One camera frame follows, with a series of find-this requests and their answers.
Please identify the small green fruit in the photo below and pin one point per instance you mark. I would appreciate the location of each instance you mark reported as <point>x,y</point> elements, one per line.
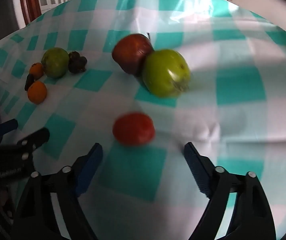
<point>55,62</point>

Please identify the red tomato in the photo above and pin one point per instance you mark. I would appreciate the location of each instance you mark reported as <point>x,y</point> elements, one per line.
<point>133,129</point>

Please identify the dark wrinkled fruit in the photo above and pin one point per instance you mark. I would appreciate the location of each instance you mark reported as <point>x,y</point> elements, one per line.
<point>77,62</point>

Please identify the wooden door frame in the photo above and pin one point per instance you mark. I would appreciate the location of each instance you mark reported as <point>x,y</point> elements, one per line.
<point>29,2</point>

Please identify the small orange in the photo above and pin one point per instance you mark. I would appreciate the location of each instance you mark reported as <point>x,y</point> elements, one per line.
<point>36,70</point>
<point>37,92</point>

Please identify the teal checkered tablecloth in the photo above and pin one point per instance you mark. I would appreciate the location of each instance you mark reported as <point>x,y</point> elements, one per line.
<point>233,55</point>

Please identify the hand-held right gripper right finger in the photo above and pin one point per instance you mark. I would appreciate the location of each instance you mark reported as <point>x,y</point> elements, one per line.
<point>198,173</point>

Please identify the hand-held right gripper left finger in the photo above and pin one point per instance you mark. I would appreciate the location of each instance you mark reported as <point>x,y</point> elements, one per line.
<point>89,166</point>

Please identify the small dark fruit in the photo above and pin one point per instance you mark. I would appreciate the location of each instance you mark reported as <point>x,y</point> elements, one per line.
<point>28,82</point>

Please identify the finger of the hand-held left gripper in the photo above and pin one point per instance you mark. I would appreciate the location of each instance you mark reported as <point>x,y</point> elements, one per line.
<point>36,137</point>
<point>5,127</point>

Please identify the large green apple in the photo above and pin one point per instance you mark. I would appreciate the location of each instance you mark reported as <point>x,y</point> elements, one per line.
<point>166,73</point>

